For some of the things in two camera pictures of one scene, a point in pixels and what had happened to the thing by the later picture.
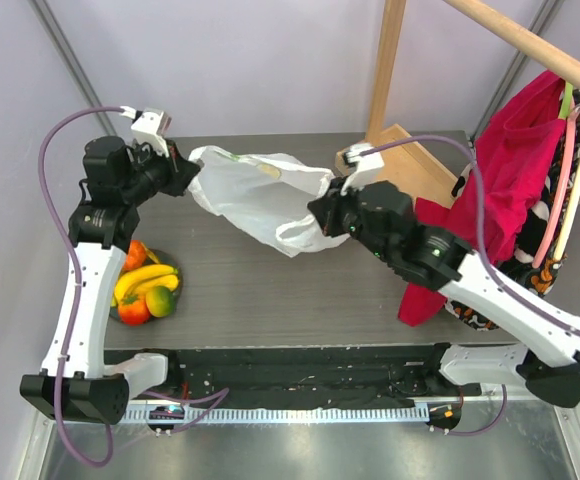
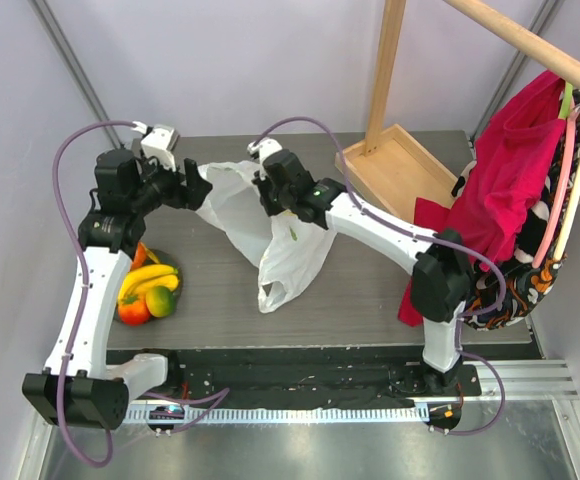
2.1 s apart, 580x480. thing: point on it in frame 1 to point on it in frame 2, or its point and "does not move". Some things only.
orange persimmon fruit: [136, 255] does not move
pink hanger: [565, 170] does not move
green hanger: [566, 101] does not move
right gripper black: [327, 215] to [268, 190]
